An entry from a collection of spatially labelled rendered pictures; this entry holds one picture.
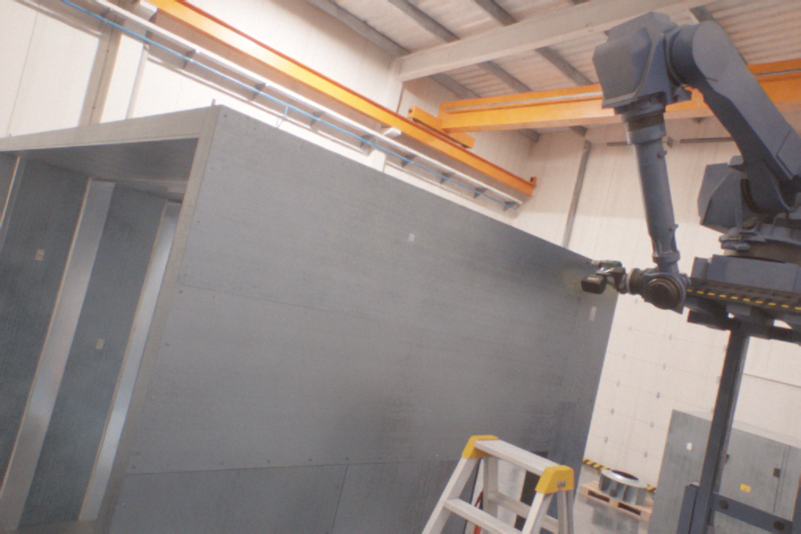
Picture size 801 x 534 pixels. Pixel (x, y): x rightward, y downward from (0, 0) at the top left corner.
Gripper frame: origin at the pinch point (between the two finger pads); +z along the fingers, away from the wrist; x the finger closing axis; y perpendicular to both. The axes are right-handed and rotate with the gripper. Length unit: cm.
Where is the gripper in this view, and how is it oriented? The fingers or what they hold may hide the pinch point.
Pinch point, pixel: (601, 276)
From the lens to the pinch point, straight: 324.1
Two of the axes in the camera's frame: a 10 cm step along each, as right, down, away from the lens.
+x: -3.5, -8.1, -4.7
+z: -6.8, -1.3, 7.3
